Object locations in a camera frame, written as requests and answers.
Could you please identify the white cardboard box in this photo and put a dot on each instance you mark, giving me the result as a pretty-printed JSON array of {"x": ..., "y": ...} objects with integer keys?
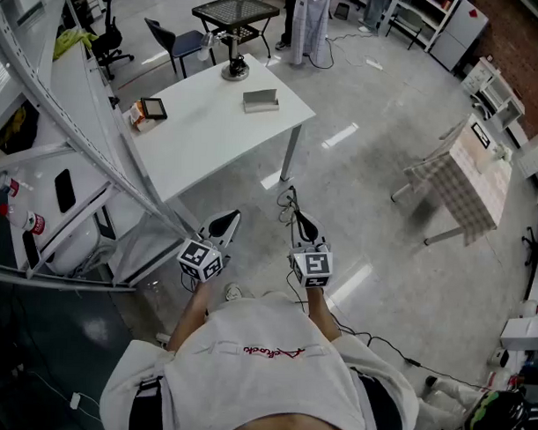
[{"x": 525, "y": 333}]

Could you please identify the white toy kitchen unit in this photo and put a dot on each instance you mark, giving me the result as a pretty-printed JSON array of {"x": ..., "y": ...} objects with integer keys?
[{"x": 493, "y": 92}]

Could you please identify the person's white shoe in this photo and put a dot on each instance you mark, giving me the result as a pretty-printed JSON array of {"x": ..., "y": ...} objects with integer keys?
[{"x": 235, "y": 291}]

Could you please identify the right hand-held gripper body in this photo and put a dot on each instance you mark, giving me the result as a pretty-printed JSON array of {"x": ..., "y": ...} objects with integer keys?
[{"x": 313, "y": 266}]

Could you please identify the white open shelf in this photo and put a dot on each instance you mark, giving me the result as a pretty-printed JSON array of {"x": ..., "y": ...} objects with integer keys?
[{"x": 428, "y": 12}]

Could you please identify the white cabinet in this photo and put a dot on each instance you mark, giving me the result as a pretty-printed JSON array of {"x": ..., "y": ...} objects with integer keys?
[{"x": 460, "y": 33}]

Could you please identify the table with checked cloth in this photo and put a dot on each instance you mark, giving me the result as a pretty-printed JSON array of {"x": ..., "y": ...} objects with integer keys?
[{"x": 464, "y": 185}]

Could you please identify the black framed tablet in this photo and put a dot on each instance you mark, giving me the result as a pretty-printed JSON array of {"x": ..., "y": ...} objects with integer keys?
[{"x": 154, "y": 108}]

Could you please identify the person's right forearm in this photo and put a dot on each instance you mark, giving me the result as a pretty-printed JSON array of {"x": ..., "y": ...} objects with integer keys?
[{"x": 320, "y": 308}]

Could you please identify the grey glasses case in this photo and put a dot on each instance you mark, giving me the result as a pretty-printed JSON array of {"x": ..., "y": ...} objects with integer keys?
[{"x": 260, "y": 103}]

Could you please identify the orange and white box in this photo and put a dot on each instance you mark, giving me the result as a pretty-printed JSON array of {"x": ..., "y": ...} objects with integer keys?
[{"x": 138, "y": 119}]

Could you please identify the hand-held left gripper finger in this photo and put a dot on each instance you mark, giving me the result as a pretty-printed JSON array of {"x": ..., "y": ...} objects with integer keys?
[
  {"x": 208, "y": 225},
  {"x": 232, "y": 235}
]

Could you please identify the white rounded appliance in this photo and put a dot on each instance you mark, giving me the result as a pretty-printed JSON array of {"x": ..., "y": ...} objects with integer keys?
[{"x": 76, "y": 247}]

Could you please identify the white power strip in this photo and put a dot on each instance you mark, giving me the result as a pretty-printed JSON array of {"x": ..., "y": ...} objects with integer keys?
[{"x": 374, "y": 63}]

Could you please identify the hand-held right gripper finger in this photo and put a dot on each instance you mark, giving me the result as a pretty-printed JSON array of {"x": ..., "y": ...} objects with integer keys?
[
  {"x": 300, "y": 235},
  {"x": 319, "y": 235}
]

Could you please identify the white charger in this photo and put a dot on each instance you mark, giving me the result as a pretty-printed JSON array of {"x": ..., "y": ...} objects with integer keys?
[{"x": 75, "y": 400}]

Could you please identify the black lattice table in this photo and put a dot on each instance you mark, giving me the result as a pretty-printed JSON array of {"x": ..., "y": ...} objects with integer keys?
[{"x": 236, "y": 10}]

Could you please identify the person's white shirt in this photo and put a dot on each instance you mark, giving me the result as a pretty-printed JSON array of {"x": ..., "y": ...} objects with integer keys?
[{"x": 254, "y": 376}]

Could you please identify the green chair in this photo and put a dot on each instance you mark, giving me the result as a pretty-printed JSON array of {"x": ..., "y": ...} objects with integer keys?
[{"x": 408, "y": 22}]

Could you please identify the blue chair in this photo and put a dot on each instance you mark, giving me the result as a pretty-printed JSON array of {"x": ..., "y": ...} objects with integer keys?
[{"x": 182, "y": 43}]

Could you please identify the person's left forearm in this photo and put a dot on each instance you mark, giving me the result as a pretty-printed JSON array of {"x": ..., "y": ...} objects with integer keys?
[{"x": 190, "y": 313}]

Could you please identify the grey metal shelf rack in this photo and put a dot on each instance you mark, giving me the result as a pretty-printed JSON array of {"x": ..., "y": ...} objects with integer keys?
[{"x": 57, "y": 105}]

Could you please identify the yellow-green cloth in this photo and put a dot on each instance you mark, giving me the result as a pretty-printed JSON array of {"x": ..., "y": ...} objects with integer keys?
[{"x": 72, "y": 42}]

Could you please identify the white table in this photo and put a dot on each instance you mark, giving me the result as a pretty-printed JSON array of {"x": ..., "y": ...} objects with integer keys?
[{"x": 291, "y": 153}]

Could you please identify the black and green helmet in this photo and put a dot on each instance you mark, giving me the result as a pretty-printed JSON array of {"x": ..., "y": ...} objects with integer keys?
[{"x": 497, "y": 416}]

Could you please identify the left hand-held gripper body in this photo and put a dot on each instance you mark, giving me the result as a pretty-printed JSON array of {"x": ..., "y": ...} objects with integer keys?
[{"x": 199, "y": 260}]

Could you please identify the red label plastic bottle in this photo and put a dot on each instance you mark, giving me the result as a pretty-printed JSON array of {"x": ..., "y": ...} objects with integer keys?
[
  {"x": 24, "y": 221},
  {"x": 8, "y": 184}
]

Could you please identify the black office chair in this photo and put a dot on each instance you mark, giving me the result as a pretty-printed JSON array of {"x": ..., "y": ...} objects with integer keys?
[{"x": 108, "y": 36}]

